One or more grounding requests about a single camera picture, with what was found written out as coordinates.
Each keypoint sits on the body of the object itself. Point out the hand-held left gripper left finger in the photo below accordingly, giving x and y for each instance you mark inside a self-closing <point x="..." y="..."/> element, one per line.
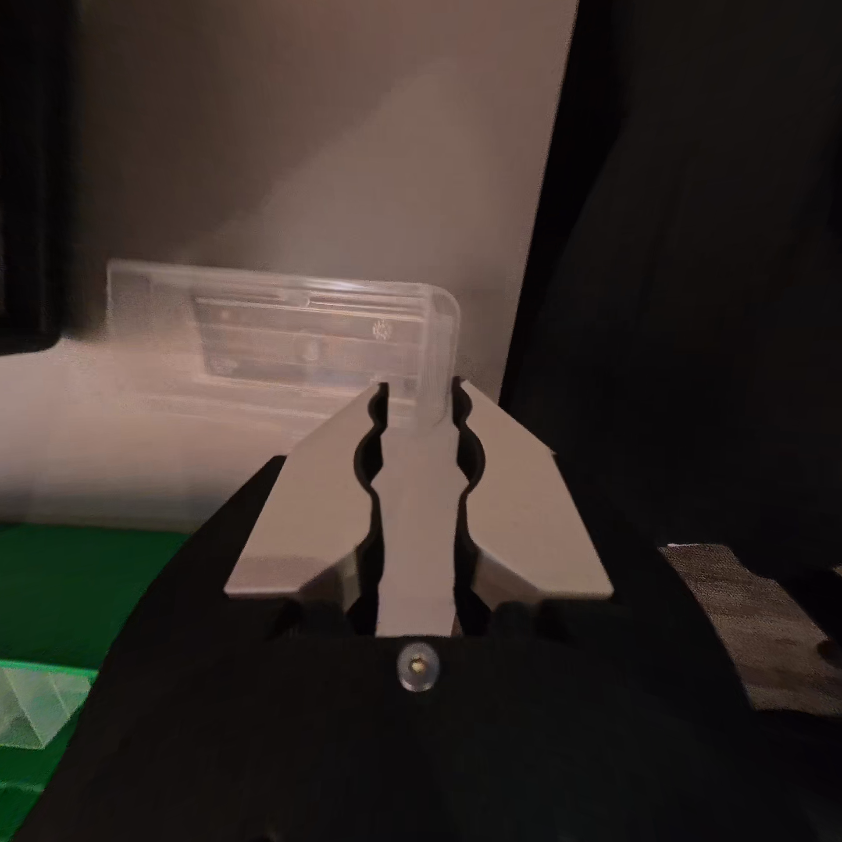
<point x="302" y="526"/>

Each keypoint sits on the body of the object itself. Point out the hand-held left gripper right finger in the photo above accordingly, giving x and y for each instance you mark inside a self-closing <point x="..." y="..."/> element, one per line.
<point x="539" y="526"/>

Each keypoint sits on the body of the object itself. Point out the clear plastic drawer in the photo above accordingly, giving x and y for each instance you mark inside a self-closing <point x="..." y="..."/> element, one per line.
<point x="296" y="342"/>
<point x="39" y="704"/>

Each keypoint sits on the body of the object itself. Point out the green plastic bin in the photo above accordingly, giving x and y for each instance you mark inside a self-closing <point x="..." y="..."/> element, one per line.
<point x="79" y="592"/>

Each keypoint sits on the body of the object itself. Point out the black drawer cabinet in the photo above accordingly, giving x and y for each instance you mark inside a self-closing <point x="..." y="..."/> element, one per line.
<point x="33" y="197"/>

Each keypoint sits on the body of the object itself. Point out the person's dark clothing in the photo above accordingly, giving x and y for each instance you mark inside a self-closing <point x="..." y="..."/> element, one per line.
<point x="691" y="263"/>

